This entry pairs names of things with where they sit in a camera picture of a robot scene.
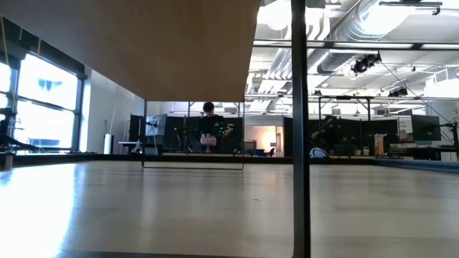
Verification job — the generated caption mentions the silver ventilation duct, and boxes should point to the silver ventilation duct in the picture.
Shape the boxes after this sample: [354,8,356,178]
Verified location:
[315,49,354,75]

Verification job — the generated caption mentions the wooden shelf black metal legs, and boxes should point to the wooden shelf black metal legs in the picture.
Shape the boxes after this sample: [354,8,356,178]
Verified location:
[0,0,312,258]

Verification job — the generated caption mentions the black ceiling-hung camera rig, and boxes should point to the black ceiling-hung camera rig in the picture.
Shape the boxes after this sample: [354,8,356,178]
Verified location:
[350,52,382,75]

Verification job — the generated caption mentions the pink bottles pack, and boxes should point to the pink bottles pack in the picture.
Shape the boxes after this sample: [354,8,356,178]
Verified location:
[199,133,218,146]

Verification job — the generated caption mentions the black aluminium table frame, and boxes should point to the black aluminium table frame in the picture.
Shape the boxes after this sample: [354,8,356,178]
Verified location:
[0,152,459,176]

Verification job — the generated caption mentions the black computer monitor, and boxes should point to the black computer monitor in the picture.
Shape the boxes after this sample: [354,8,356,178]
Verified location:
[411,113,443,142]

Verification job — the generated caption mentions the white cylinder roll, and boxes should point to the white cylinder roll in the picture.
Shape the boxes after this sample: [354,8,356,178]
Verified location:
[103,133,115,156]

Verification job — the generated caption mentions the large window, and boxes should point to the large window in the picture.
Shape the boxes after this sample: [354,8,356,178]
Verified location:
[0,30,89,153]

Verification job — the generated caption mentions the grey computer monitor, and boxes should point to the grey computer monitor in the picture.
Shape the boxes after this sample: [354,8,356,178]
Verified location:
[143,113,169,139]

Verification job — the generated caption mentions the person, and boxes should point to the person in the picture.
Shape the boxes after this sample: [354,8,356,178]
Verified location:
[310,114,348,158]
[198,101,230,154]

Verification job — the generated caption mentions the black aluminium rig frame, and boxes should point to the black aluminium rig frame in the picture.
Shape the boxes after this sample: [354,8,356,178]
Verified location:
[311,93,459,158]

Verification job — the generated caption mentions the colourful snack bag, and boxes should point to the colourful snack bag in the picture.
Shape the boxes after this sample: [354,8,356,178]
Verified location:
[373,133,389,157]

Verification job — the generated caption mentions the white rounded bag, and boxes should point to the white rounded bag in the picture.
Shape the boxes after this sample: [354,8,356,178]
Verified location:
[308,147,329,160]

